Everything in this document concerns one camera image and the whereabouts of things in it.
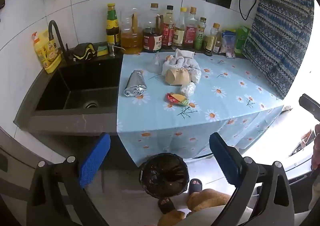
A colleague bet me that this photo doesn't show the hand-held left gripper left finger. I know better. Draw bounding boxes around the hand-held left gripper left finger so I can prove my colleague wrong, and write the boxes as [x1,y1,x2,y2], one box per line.
[26,133,111,226]

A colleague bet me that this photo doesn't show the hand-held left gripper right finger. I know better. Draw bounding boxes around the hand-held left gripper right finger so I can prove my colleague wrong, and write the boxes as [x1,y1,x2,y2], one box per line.
[209,132,295,226]

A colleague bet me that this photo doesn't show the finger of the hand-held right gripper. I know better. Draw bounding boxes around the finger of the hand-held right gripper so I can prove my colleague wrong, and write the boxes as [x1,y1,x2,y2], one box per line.
[299,93,320,122]

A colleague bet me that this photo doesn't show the black woven waste bin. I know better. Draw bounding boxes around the black woven waste bin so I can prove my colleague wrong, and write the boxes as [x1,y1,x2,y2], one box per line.
[139,153,190,199]

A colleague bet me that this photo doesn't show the red yellow snack wrapper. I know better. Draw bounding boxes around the red yellow snack wrapper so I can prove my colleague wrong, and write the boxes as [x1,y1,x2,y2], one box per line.
[166,92,190,106]

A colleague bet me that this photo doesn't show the white plastic wrap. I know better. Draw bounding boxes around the white plastic wrap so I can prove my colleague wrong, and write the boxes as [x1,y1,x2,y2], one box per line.
[180,82,196,96]

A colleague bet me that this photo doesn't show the silver foil bag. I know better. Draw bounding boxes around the silver foil bag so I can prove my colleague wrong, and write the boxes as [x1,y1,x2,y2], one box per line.
[124,69,148,98]

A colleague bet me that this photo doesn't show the grey towel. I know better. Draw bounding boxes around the grey towel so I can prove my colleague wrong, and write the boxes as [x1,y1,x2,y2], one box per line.
[161,54,202,84]

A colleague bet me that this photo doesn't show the white paper cup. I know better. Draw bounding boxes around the white paper cup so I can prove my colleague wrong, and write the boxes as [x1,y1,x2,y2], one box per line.
[175,48,195,59]

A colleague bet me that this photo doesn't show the clear plastic bag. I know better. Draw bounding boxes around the clear plastic bag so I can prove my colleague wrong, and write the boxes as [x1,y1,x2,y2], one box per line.
[153,52,163,67]

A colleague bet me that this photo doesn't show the person's right hand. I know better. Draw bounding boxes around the person's right hand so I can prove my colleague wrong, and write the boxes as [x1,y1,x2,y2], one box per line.
[311,123,320,171]

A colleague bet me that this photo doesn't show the black slipper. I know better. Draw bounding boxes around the black slipper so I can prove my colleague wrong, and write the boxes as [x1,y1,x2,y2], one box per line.
[158,198,176,215]
[188,178,203,195]

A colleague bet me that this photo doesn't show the orange fleece pants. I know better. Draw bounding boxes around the orange fleece pants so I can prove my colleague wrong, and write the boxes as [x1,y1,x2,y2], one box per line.
[157,188,232,226]

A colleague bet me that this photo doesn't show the white top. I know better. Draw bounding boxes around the white top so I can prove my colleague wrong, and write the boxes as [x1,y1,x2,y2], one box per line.
[184,203,252,226]

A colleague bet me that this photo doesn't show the floral light blue tablecloth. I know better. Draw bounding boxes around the floral light blue tablecloth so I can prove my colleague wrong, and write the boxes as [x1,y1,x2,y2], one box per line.
[116,52,285,167]

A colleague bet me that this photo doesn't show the black sink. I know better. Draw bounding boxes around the black sink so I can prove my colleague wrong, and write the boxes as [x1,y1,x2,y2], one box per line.
[34,55,123,112]

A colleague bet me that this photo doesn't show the blue patterned cloth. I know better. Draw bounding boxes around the blue patterned cloth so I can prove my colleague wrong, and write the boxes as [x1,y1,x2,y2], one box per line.
[242,0,315,100]

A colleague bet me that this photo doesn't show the white base cabinet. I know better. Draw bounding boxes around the white base cabinet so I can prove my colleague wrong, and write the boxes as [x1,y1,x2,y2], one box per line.
[0,127,140,216]

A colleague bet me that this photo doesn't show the green packet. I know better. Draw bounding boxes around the green packet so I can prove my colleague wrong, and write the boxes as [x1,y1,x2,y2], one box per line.
[234,26,251,55]

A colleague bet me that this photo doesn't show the blue white packet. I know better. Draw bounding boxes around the blue white packet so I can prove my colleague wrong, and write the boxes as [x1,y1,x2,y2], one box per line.
[221,30,237,58]

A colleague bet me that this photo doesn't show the black yellow cloth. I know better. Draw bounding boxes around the black yellow cloth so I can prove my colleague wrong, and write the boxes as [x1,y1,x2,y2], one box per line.
[72,42,97,61]

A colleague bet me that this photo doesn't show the metal soap dispenser pump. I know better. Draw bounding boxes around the metal soap dispenser pump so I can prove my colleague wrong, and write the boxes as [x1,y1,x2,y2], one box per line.
[108,42,126,57]

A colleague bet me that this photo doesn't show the yellow dish soap bottle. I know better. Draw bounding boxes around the yellow dish soap bottle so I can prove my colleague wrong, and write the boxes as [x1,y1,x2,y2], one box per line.
[31,29,62,74]

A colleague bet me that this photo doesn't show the green label clear bottle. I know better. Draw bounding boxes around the green label clear bottle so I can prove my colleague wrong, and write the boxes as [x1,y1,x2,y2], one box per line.
[194,17,207,50]

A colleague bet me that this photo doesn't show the large cooking oil jug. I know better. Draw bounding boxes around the large cooking oil jug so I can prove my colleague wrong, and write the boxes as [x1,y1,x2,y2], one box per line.
[120,8,143,54]

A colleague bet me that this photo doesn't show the clear bottle red label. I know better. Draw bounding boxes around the clear bottle red label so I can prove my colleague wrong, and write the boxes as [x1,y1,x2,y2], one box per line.
[183,7,200,50]

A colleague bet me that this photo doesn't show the dark soy sauce jug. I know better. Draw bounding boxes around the dark soy sauce jug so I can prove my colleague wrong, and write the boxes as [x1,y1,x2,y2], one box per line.
[142,3,163,53]

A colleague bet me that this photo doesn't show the yellow cap vinegar bottle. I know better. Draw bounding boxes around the yellow cap vinegar bottle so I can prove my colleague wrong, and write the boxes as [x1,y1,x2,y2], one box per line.
[171,7,188,50]

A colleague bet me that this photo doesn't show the green label sauce bottle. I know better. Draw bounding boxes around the green label sauce bottle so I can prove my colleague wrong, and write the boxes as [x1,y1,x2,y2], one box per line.
[106,3,121,47]

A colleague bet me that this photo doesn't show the black faucet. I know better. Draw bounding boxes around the black faucet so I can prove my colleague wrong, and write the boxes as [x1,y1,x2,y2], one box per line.
[48,20,70,60]

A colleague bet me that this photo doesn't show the red label dark bottle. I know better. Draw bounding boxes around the red label dark bottle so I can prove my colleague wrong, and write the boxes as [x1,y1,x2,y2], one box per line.
[162,5,175,49]

